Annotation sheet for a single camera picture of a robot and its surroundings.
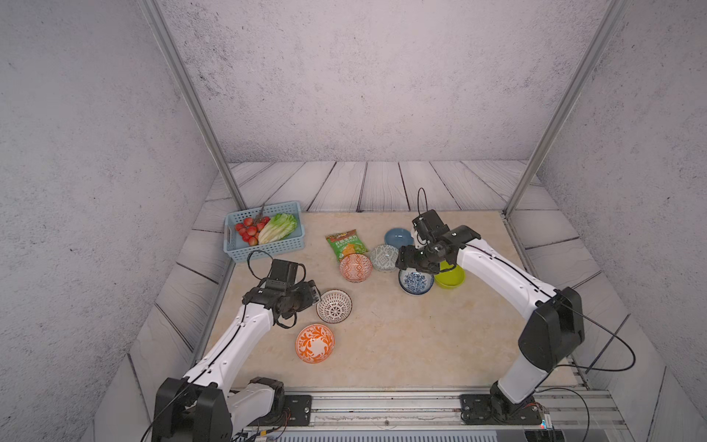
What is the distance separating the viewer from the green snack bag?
1.07 metres

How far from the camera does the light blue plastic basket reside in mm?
1064

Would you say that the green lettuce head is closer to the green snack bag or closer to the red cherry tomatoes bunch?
the red cherry tomatoes bunch

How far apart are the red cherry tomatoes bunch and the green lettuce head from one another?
15 mm

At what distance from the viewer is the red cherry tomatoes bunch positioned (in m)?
1.10

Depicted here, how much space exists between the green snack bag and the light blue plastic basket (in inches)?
4.7

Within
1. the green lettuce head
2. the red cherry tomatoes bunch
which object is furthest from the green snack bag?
the red cherry tomatoes bunch
